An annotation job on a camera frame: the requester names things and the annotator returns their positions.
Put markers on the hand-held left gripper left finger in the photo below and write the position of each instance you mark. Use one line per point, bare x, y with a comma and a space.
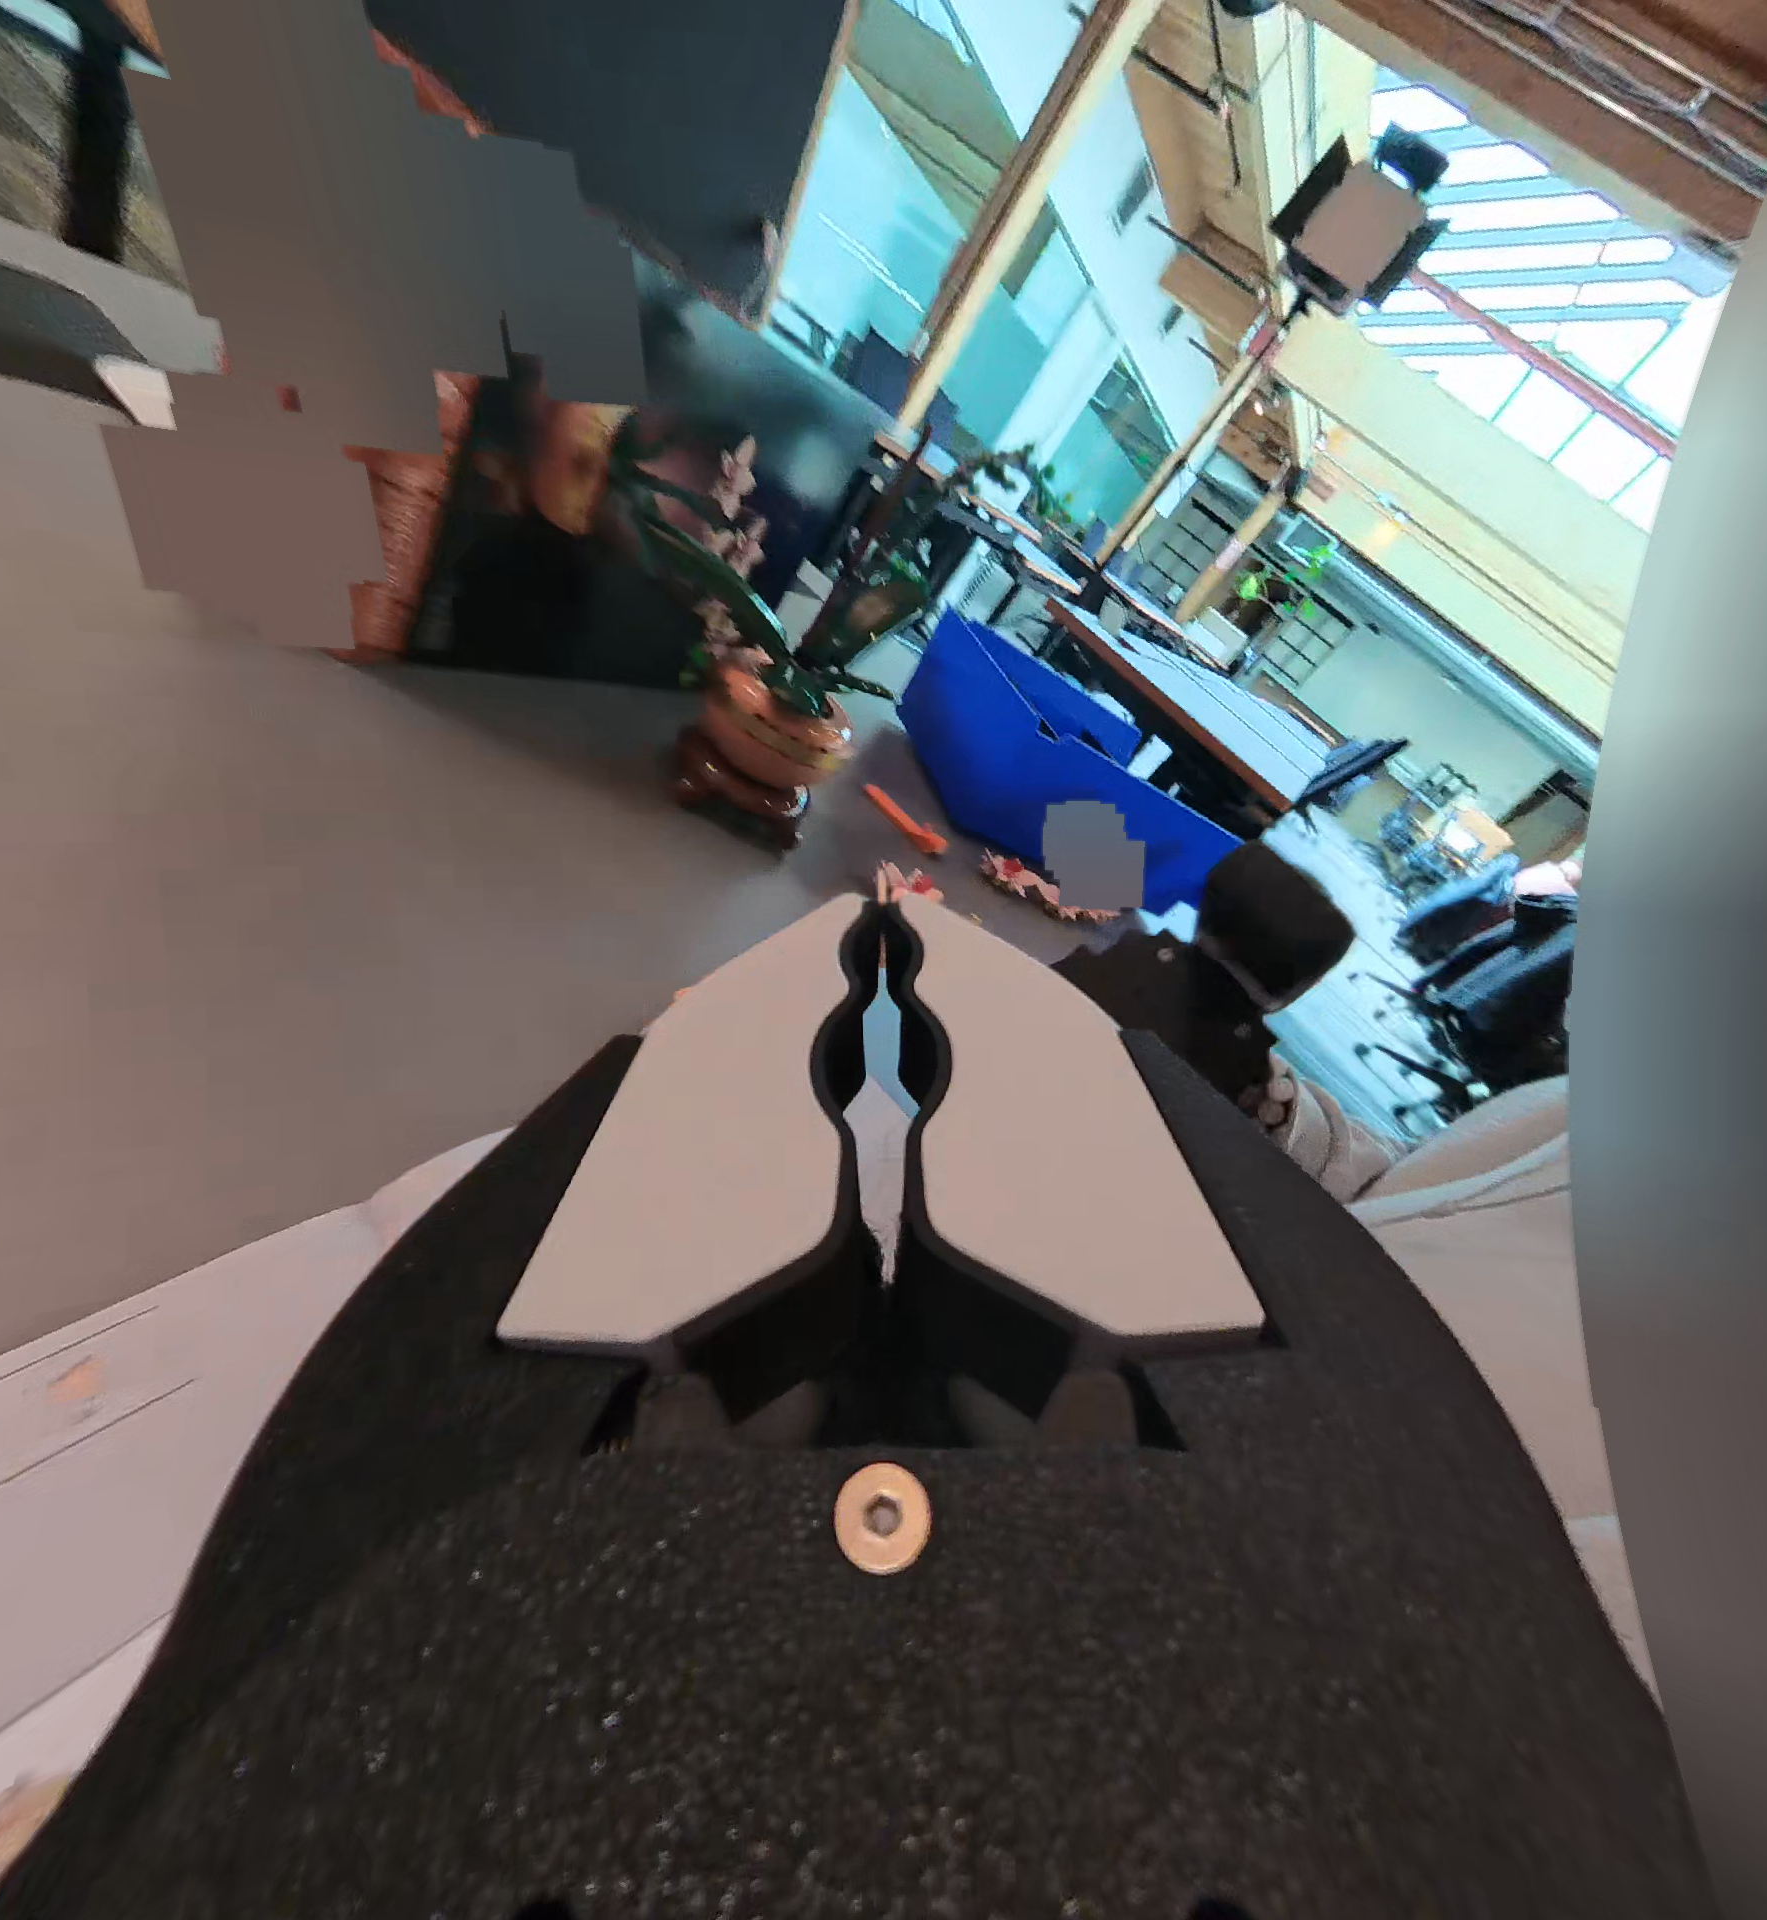
702, 1156

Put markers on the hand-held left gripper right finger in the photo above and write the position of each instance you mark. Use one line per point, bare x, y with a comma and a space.
1063, 1170

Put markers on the brick orchid flower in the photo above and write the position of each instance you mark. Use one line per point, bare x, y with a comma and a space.
1010, 875

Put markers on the wooden office table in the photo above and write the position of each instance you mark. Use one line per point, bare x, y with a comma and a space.
1197, 706

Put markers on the blue cardboard box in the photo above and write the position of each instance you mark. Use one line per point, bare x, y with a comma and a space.
1004, 751

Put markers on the black office chairs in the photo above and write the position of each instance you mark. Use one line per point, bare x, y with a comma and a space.
1482, 960

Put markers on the orange brick separator tool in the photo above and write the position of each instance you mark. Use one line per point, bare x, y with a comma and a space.
901, 817

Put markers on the brick orchid model in pot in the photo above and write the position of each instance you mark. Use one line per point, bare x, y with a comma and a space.
765, 736

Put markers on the person's beige pants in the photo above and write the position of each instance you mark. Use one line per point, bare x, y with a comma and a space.
1468, 1351

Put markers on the green hanging plant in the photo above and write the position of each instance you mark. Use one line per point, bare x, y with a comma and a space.
1282, 573

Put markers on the dark printed box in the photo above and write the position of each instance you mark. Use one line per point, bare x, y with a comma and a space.
524, 602

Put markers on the orchid instruction booklet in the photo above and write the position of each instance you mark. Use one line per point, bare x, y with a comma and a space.
74, 1501

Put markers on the studio light panel on stand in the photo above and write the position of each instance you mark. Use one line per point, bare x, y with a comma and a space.
1356, 234

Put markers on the dark partition panel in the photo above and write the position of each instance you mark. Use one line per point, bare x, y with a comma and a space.
702, 151

